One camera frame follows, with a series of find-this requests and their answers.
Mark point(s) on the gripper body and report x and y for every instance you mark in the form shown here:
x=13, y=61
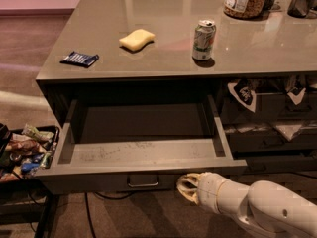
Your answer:
x=207, y=187

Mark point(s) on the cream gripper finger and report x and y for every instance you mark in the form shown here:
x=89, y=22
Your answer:
x=187, y=186

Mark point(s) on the grey top drawer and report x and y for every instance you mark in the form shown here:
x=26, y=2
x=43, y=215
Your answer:
x=100, y=146

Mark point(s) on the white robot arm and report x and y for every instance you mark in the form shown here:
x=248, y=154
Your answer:
x=264, y=209

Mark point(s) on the grey drawer cabinet counter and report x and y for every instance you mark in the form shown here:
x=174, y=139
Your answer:
x=265, y=51

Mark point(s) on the black white snack bag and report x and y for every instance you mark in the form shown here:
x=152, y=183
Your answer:
x=243, y=93

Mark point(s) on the white triangular snack bag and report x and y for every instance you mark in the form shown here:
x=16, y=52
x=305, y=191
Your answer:
x=295, y=90

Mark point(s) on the green white soda can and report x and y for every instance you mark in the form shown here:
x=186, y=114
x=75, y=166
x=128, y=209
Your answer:
x=203, y=40

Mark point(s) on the yellow sponge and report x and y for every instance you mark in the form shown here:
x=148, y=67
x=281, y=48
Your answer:
x=137, y=39

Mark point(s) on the black bin of snacks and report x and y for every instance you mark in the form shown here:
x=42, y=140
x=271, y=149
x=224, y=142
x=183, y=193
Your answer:
x=24, y=151

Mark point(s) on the blue snack packet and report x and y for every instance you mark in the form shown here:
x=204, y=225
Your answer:
x=78, y=59

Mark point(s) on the large jar of nuts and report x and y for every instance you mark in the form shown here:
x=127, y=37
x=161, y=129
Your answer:
x=243, y=9

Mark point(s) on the dark glass container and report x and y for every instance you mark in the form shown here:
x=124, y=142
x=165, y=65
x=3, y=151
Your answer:
x=303, y=9

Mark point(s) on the metal drawer handle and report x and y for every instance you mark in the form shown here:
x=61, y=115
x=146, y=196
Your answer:
x=142, y=181

